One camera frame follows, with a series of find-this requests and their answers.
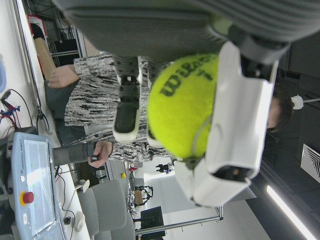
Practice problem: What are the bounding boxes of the person's right hand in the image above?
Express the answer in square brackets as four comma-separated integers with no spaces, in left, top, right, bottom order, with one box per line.
[46,65,81,89]

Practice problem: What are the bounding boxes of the person's left hand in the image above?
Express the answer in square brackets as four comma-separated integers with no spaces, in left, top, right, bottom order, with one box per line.
[87,141,113,169]

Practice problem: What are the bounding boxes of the grey and white robot left hand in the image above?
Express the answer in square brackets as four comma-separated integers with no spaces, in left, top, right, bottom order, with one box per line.
[51,0,320,208]

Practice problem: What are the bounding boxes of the yellow Wilson tennis ball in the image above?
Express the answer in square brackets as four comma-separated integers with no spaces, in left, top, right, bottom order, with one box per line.
[146,52,221,161]

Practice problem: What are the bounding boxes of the person's grey-sleeved left forearm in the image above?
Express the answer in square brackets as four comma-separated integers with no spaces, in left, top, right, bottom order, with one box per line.
[53,142,97,166]

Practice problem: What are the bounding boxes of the tan cardboard piece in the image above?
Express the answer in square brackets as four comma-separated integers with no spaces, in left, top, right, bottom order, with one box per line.
[34,37,59,81]

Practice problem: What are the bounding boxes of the metal pole with clamp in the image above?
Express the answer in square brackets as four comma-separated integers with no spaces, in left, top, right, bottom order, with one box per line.
[13,0,51,135]

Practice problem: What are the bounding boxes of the black shelf rack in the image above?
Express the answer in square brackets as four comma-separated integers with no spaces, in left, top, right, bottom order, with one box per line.
[51,27,81,68]

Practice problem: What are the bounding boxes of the person in patterned knit top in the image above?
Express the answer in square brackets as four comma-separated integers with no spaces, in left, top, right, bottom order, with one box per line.
[44,51,295,163]

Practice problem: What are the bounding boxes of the grey upholstered office chair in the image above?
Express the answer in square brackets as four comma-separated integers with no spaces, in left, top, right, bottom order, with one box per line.
[77,179,137,240]

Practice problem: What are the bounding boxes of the pale blue round object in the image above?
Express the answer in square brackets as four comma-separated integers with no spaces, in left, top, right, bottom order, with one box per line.
[0,53,8,94]

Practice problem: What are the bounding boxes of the red and blue clip leads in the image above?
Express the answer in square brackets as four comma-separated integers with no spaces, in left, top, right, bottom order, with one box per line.
[0,90,22,131]

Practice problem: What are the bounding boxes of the red framed object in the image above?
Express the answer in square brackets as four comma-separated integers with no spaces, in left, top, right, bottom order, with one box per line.
[26,14,48,42]

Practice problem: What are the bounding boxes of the light blue teach pendant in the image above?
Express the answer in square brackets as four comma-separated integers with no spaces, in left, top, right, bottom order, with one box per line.
[6,131,69,240]

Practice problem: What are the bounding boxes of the white oval mouse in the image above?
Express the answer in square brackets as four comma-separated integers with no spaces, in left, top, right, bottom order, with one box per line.
[74,211,86,233]

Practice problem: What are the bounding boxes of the black monitor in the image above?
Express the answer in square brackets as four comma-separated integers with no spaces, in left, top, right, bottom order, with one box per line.
[139,205,166,231]

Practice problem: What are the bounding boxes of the white ceiling sensor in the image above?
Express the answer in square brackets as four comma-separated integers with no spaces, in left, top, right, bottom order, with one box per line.
[291,94,320,110]

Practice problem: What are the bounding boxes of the white ceiling light strip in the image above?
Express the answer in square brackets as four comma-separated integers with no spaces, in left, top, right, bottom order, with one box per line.
[266,185,317,240]

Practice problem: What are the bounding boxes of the white ceiling air vent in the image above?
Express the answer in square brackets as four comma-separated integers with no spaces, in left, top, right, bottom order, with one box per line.
[300,143,320,184]

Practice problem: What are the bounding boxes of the black cable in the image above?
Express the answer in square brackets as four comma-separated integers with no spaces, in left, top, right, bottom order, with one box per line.
[7,88,35,129]

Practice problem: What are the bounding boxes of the aluminium profile frame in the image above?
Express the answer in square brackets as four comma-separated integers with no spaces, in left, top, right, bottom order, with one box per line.
[134,204,224,236]

